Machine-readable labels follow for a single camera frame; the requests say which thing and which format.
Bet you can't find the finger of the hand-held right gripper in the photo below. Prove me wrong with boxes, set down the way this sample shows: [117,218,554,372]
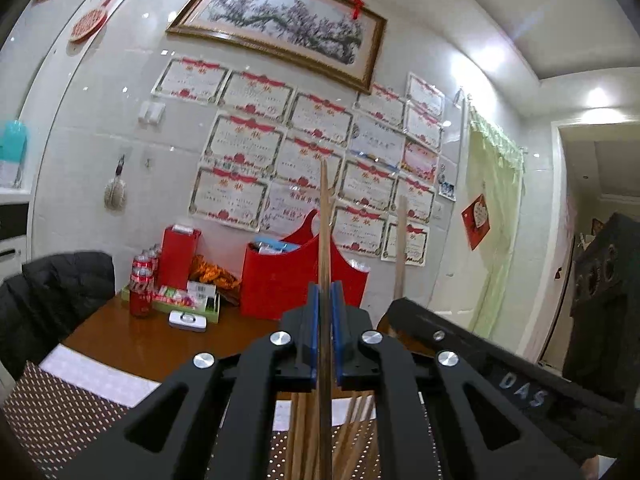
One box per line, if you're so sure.
[376,297,483,358]

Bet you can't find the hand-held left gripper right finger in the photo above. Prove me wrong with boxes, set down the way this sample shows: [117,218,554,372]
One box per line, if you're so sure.
[330,284,584,480]

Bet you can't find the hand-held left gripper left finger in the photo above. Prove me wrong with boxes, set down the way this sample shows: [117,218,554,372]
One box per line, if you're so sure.
[60,282,321,480]

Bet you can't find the single wooden chopstick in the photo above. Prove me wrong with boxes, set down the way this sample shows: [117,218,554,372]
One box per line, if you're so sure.
[319,157,335,480]
[393,196,408,301]

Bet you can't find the bunch of wooden chopsticks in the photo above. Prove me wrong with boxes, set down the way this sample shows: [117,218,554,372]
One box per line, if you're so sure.
[287,392,376,480]

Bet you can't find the red gift basket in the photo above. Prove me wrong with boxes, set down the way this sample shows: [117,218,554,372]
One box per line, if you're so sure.
[241,208,370,321]

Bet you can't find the red diamond door decoration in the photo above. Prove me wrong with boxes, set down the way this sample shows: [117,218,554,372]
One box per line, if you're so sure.
[461,194,492,251]

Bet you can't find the orange foil snack packets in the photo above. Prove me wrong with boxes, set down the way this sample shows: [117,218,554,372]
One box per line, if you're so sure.
[189,255,242,306]

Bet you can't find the light green curtain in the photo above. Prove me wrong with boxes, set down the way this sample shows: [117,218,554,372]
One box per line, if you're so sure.
[467,105,526,336]

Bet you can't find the small white device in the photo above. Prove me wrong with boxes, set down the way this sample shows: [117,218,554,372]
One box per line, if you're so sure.
[168,310,207,332]

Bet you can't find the green cardboard tray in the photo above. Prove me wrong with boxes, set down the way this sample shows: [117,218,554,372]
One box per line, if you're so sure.
[152,285,221,323]

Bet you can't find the red box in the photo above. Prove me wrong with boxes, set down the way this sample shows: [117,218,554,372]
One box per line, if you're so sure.
[160,225,202,288]

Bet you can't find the group of award certificates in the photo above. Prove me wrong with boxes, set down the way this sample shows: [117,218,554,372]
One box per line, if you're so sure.
[151,57,446,266]

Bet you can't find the hanging brush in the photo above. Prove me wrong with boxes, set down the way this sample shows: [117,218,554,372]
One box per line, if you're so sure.
[104,155,127,210]

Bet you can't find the black jacket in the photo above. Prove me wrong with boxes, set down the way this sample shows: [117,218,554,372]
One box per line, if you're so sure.
[0,251,117,381]

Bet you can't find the brown dotted table mat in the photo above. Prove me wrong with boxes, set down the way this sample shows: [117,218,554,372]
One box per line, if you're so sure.
[0,360,446,480]

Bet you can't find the framed plum blossom painting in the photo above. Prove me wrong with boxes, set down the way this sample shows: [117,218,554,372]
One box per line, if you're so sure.
[166,0,388,95]

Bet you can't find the white sideboard cabinet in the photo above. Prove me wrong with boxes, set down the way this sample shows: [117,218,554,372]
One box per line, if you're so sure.
[0,187,31,281]

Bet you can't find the teal humidifier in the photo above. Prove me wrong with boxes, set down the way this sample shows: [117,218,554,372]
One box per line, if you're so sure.
[0,120,27,186]

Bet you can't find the round red fan ornament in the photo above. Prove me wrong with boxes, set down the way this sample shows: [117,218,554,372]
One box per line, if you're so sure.
[68,0,131,43]

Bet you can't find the white wall switch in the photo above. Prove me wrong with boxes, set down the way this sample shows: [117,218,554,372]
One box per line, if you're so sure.
[138,101,165,124]

